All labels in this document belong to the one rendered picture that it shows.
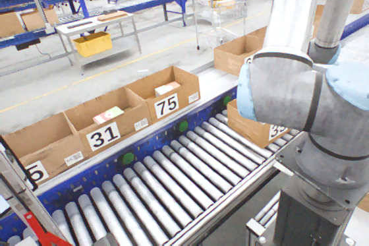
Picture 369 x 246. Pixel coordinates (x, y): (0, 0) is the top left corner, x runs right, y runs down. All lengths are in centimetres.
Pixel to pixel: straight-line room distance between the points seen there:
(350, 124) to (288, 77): 16
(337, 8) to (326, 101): 51
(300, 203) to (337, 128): 31
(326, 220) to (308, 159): 20
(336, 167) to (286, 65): 28
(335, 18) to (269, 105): 55
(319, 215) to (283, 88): 40
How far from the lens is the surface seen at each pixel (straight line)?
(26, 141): 159
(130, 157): 140
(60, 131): 160
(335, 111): 61
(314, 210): 84
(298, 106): 60
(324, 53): 116
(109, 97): 160
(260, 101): 61
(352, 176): 73
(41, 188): 137
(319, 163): 71
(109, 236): 81
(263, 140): 141
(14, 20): 540
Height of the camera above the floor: 175
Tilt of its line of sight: 34 degrees down
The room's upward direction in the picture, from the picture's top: 8 degrees counter-clockwise
